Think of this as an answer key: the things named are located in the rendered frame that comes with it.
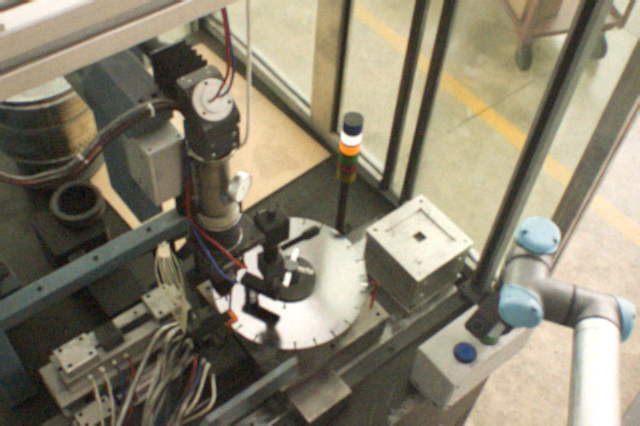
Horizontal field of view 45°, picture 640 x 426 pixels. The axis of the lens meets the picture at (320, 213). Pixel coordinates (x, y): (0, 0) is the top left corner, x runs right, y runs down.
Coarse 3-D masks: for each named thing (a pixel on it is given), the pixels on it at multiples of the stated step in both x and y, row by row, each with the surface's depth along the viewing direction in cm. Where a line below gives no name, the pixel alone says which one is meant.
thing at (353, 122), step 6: (348, 114) 166; (354, 114) 166; (360, 114) 166; (348, 120) 164; (354, 120) 165; (360, 120) 165; (348, 126) 164; (354, 126) 164; (360, 126) 164; (348, 132) 165; (354, 132) 165; (360, 132) 166
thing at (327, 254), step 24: (288, 240) 170; (312, 240) 170; (336, 240) 171; (312, 264) 166; (336, 264) 167; (360, 264) 167; (240, 288) 161; (336, 288) 163; (360, 288) 163; (240, 312) 158; (264, 312) 158; (288, 312) 159; (312, 312) 159; (336, 312) 159; (264, 336) 155; (288, 336) 155; (312, 336) 155; (336, 336) 156
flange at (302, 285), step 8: (288, 256) 166; (304, 264) 165; (280, 280) 162; (296, 280) 161; (304, 280) 162; (312, 280) 163; (288, 288) 161; (296, 288) 161; (304, 288) 161; (312, 288) 161; (280, 296) 160; (288, 296) 160; (296, 296) 160; (304, 296) 160
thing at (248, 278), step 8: (248, 272) 156; (240, 280) 155; (248, 280) 155; (256, 280) 155; (272, 280) 150; (248, 288) 156; (256, 288) 154; (264, 288) 154; (272, 288) 153; (280, 288) 154; (248, 296) 158; (264, 296) 155; (272, 296) 154
